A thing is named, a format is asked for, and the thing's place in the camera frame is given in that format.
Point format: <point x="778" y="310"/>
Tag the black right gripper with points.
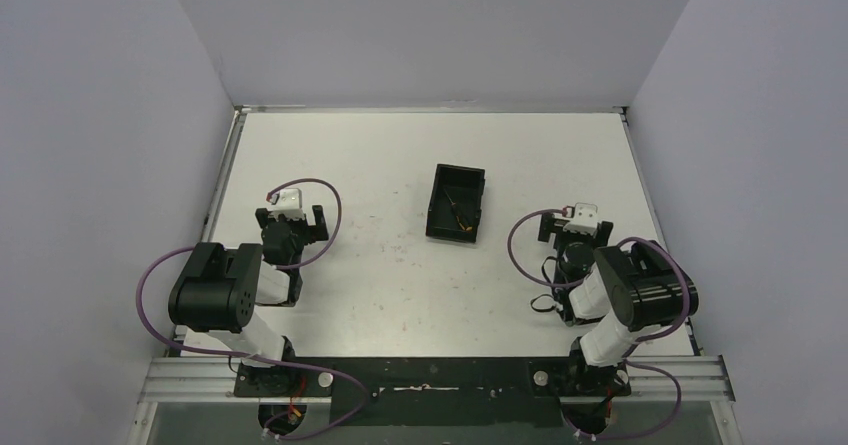
<point x="603" y="234"/>

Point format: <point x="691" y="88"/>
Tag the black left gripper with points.
<point x="318" y="222"/>

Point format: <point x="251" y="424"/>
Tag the yellow handled screwdriver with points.
<point x="463" y="224"/>

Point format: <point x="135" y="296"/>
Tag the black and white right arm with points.
<point x="624" y="295"/>

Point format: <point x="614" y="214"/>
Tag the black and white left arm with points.
<point x="219" y="289"/>

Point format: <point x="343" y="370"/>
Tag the black plastic bin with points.
<point x="466" y="186"/>

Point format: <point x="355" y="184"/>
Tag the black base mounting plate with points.
<point x="577" y="392"/>

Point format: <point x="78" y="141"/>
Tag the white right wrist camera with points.
<point x="581" y="218"/>

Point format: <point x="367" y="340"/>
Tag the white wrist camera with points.
<point x="581" y="218"/>
<point x="287" y="202"/>

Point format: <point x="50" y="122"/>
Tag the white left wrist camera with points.
<point x="287" y="202"/>

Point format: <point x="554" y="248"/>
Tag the aluminium front rail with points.
<point x="210" y="379"/>

